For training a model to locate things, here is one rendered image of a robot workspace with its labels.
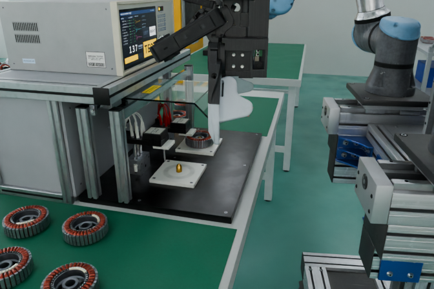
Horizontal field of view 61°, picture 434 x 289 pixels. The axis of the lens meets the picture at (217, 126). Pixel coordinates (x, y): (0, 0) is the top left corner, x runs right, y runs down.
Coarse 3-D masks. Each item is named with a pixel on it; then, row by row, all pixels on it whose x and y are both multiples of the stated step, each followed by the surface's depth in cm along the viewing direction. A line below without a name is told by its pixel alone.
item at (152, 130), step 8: (152, 128) 121; (160, 128) 121; (128, 136) 121; (144, 136) 117; (152, 136) 116; (160, 136) 116; (168, 136) 122; (136, 144) 122; (144, 144) 118; (152, 144) 117; (160, 144) 116; (168, 144) 118; (136, 152) 123
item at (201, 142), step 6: (198, 132) 146; (204, 132) 146; (186, 138) 141; (192, 138) 140; (198, 138) 142; (204, 138) 140; (210, 138) 140; (192, 144) 139; (198, 144) 139; (204, 144) 139; (210, 144) 141
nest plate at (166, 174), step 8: (168, 160) 130; (160, 168) 124; (168, 168) 124; (184, 168) 124; (192, 168) 124; (200, 168) 124; (152, 176) 119; (160, 176) 119; (168, 176) 119; (176, 176) 119; (184, 176) 119; (192, 176) 119; (200, 176) 120; (168, 184) 116; (176, 184) 115; (184, 184) 115; (192, 184) 114
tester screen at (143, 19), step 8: (152, 8) 122; (120, 16) 102; (128, 16) 106; (136, 16) 111; (144, 16) 116; (152, 16) 122; (128, 24) 106; (136, 24) 111; (144, 24) 116; (152, 24) 123; (128, 32) 107; (136, 32) 112; (128, 40) 107; (136, 40) 112; (144, 40) 117; (128, 48) 107; (128, 56) 108; (128, 64) 108
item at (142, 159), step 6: (132, 156) 123; (138, 156) 123; (144, 156) 123; (132, 162) 121; (138, 162) 120; (144, 162) 123; (132, 168) 122; (138, 168) 121; (144, 168) 124; (138, 174) 122
